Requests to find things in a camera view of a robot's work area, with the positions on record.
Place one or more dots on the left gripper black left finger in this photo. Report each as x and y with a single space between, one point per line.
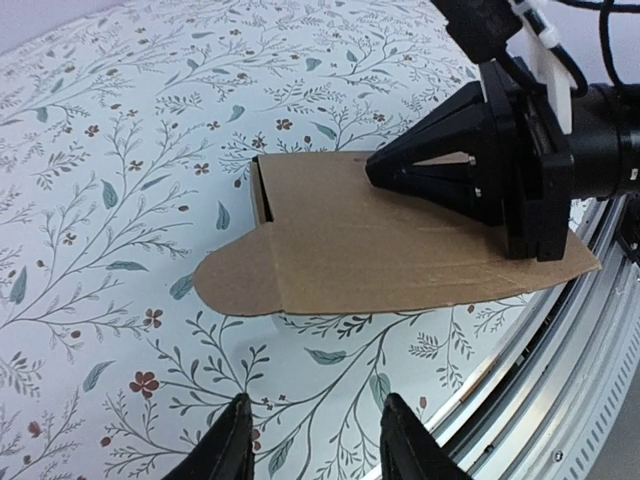
225 452

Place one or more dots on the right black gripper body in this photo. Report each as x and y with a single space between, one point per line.
536 166

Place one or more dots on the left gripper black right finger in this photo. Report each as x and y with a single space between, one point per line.
408 451

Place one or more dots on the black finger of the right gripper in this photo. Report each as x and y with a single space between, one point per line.
450 158

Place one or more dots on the brown cardboard paper box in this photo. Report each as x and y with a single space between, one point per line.
327 242

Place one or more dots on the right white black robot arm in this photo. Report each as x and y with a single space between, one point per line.
605 148

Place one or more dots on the floral patterned table mat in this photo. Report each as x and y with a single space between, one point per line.
125 142

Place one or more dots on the aluminium front rail frame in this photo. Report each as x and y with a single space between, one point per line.
544 401

